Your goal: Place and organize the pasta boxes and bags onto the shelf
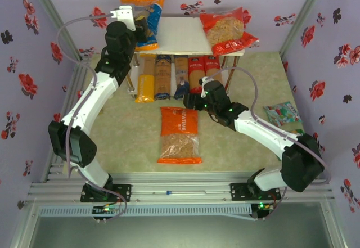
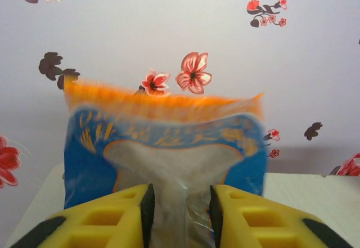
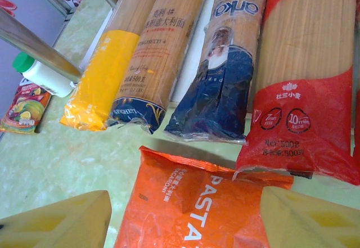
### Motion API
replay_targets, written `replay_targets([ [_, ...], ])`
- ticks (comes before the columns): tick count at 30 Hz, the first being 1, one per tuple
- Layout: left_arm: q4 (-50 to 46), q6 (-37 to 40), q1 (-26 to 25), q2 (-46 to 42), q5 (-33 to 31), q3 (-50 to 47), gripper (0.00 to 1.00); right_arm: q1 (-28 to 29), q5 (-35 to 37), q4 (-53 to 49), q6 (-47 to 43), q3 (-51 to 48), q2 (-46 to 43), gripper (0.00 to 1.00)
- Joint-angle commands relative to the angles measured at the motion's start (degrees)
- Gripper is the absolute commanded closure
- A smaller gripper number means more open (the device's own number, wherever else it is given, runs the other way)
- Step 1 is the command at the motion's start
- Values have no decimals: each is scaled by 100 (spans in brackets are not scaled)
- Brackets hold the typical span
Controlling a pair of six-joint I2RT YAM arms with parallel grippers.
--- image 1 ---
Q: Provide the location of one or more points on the blue and orange pasta bag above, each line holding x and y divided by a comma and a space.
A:
153, 20

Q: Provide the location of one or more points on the orange Pastatime macaroni bag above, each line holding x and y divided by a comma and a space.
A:
178, 124

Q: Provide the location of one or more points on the red spaghetti pack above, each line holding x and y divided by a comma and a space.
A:
212, 68
196, 73

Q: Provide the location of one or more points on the blue-ended clear spaghetti pack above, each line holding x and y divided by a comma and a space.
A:
181, 71

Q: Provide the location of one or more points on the navy MoliPasta spaghetti pack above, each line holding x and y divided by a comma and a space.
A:
163, 76

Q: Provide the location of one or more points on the yellow Pastatime spaghetti pack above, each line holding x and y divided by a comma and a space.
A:
144, 87

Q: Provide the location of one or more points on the large red macaroni bag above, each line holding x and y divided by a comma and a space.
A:
225, 31

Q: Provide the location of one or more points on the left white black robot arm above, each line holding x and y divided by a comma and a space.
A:
84, 104

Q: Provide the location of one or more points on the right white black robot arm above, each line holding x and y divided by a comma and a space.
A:
261, 127

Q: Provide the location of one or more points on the white two-tier shelf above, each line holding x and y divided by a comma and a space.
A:
180, 34

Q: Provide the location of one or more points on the green white mint candy bag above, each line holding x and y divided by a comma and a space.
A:
281, 114

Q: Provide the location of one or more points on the controller board green light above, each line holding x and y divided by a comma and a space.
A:
105, 209
261, 205

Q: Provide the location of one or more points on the aluminium side rail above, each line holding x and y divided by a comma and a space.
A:
73, 90

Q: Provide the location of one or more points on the aluminium corner post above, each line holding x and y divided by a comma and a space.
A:
53, 14
303, 14

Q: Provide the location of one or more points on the aluminium cross rail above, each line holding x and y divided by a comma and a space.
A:
182, 187

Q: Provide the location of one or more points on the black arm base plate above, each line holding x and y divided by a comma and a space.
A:
123, 193
239, 191

